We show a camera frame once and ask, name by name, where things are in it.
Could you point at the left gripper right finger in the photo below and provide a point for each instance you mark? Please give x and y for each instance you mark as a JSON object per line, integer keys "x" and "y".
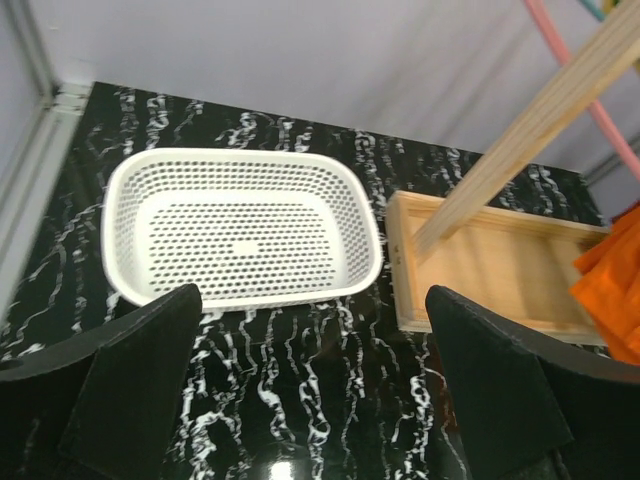
{"x": 529, "y": 406}

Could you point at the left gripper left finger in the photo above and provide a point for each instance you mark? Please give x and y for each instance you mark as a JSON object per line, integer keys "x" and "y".
{"x": 102, "y": 404}

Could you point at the orange trousers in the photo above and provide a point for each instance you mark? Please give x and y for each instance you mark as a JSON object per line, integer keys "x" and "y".
{"x": 609, "y": 287}

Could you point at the teal plastic hanger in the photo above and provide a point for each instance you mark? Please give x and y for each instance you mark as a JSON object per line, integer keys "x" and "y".
{"x": 596, "y": 8}

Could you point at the wooden clothes rack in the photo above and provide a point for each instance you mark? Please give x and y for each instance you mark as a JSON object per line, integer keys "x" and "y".
{"x": 516, "y": 264}

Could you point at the white perforated plastic basket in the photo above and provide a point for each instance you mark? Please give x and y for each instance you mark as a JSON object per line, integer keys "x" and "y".
{"x": 250, "y": 229}

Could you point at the aluminium corner frame post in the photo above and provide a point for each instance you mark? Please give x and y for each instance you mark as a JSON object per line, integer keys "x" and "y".
{"x": 39, "y": 117}

